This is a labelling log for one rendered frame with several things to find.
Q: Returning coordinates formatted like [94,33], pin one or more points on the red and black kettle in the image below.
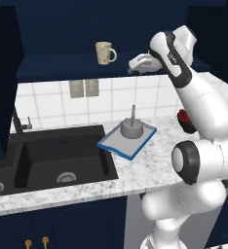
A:
[185,119]

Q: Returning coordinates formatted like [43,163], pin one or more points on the black sink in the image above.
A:
[54,162]

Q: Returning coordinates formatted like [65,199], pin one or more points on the black tap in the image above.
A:
[18,123]

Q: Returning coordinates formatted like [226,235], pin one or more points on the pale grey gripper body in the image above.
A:
[144,63]

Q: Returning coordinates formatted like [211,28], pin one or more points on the grey round object with rod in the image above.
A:
[131,129]

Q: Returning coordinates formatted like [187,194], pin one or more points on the grey wall socket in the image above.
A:
[76,89]
[92,88]

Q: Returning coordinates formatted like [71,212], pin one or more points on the dark blue base cabinet door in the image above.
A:
[86,223]
[8,231]

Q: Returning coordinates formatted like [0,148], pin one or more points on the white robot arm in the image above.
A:
[203,107]

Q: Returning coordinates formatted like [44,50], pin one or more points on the beige mug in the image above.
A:
[103,53]

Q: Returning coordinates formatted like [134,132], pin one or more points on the grey tray with blue rim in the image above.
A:
[136,146]

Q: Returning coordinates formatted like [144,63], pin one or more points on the dark blue base cabinet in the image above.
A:
[226,223]

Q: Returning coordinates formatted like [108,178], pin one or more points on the dark blue wall cabinet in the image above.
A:
[70,32]

